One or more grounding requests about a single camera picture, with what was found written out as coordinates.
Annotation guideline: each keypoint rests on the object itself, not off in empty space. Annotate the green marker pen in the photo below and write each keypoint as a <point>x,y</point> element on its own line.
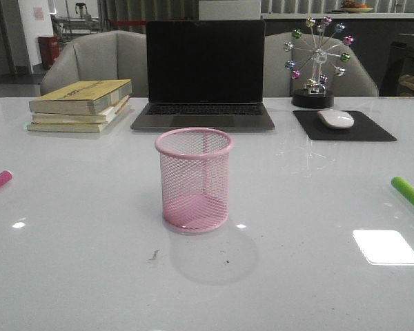
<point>404,188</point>

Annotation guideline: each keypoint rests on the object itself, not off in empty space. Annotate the pink mesh pen holder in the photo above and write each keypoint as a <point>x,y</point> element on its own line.
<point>194,178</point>

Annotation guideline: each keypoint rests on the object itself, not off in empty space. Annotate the grey laptop computer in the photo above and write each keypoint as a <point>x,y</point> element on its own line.
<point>205,74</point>

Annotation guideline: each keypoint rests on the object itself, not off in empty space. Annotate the right grey armchair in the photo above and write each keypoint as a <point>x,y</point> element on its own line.
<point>286,71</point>

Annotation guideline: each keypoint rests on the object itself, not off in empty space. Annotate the grey armchair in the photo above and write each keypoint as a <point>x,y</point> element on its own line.
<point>286,71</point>
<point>108,55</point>

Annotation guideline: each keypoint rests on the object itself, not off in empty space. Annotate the white computer mouse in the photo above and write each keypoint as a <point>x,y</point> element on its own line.
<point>335,119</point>

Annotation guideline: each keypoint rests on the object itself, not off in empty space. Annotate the top yellow book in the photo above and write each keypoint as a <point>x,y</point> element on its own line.
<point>82,97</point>

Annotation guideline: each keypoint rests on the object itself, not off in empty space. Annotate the yellow book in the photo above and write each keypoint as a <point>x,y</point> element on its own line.
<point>35,127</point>
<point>82,97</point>

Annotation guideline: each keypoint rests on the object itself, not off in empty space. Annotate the left grey armchair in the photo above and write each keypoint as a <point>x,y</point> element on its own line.
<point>108,55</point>

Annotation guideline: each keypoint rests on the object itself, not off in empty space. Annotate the black mouse pad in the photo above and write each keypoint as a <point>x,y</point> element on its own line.
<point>359,128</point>

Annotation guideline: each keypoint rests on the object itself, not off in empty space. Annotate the bottom yellow book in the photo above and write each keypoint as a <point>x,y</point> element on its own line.
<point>35,127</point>

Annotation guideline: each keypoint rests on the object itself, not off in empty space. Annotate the ferris wheel desk ornament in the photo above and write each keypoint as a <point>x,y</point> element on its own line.
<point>314,94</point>

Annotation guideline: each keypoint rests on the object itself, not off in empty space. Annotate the red trash bin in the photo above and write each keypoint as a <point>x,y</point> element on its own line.
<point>49,50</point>

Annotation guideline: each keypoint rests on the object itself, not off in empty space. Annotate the fruit bowl on counter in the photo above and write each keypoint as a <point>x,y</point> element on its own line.
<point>355,7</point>

